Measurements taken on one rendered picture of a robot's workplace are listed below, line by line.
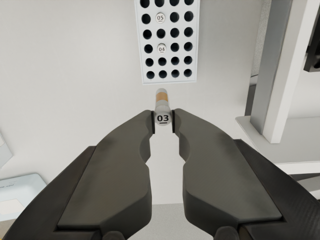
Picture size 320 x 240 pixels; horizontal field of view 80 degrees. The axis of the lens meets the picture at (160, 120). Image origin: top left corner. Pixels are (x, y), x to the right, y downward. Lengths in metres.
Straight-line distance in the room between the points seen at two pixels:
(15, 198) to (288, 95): 0.53
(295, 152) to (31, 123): 0.43
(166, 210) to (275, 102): 1.68
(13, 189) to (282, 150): 0.50
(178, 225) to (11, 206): 1.66
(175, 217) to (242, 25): 1.78
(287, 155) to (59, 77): 0.36
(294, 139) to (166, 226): 1.85
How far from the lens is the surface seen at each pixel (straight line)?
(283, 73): 0.25
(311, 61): 0.28
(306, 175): 0.72
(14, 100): 0.44
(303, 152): 0.28
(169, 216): 1.94
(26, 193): 0.52
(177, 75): 0.31
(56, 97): 0.40
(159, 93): 0.16
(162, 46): 0.28
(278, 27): 0.26
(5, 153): 0.51
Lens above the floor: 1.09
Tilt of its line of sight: 61 degrees down
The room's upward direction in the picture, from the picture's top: 179 degrees clockwise
